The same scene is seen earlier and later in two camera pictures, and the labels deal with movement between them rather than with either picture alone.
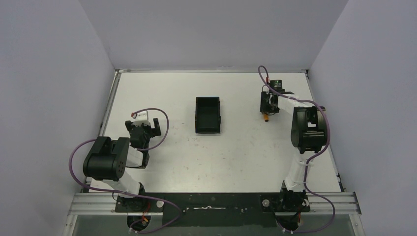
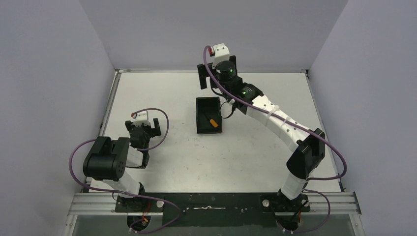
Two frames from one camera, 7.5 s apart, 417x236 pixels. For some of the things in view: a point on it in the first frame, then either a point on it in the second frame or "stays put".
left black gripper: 143,128 stays put
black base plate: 214,209 stays put
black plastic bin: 207,115 stays put
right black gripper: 263,108 to 203,74
